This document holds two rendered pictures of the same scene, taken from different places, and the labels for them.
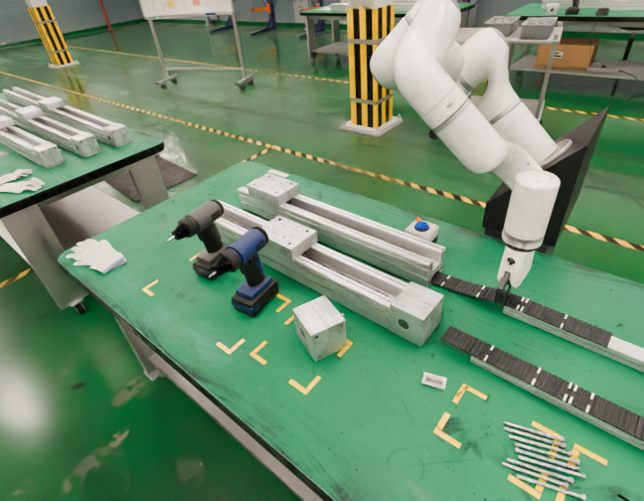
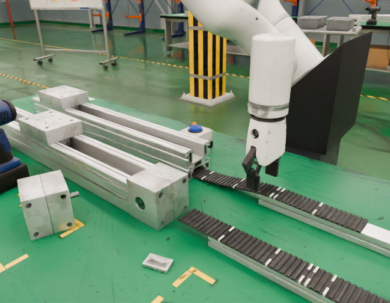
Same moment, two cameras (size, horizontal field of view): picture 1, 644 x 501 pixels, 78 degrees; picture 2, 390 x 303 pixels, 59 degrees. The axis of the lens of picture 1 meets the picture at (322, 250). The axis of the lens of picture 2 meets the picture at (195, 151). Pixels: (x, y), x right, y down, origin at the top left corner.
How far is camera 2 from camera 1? 0.42 m
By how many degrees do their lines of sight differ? 12
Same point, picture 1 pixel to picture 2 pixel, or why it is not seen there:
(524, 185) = (257, 39)
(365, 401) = (67, 281)
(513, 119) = (281, 30)
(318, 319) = (39, 188)
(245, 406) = not seen: outside the picture
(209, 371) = not seen: outside the picture
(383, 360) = (109, 241)
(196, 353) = not seen: outside the picture
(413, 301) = (153, 177)
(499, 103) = (268, 15)
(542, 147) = (308, 56)
